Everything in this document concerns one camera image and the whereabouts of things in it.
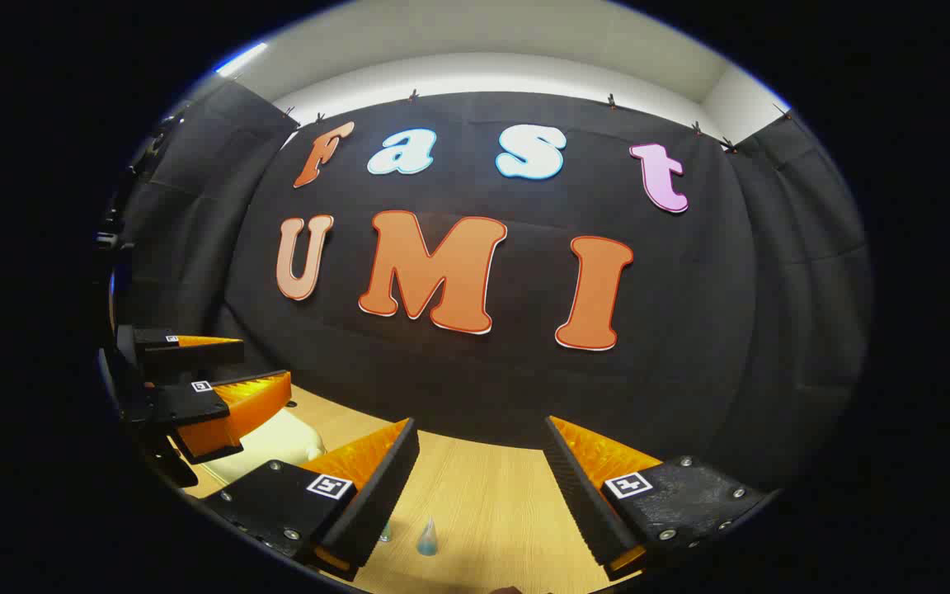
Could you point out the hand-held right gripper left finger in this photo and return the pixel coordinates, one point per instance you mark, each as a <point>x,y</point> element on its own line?
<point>376,487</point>

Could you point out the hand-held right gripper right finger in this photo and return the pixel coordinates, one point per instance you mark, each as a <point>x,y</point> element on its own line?
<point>578,487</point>

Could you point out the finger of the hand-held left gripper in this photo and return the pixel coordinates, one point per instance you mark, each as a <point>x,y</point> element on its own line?
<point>195,353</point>
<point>186,404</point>

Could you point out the blue-capped green bottle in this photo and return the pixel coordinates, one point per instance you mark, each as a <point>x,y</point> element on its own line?
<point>385,532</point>

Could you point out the blue and white tube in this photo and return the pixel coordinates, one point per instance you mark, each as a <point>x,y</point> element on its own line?
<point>427,540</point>

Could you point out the pale yellow suitcase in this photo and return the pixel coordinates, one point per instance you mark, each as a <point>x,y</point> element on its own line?
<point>273,441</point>

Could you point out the ceiling light strip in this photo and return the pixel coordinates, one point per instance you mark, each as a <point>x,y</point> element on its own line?
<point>240,59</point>

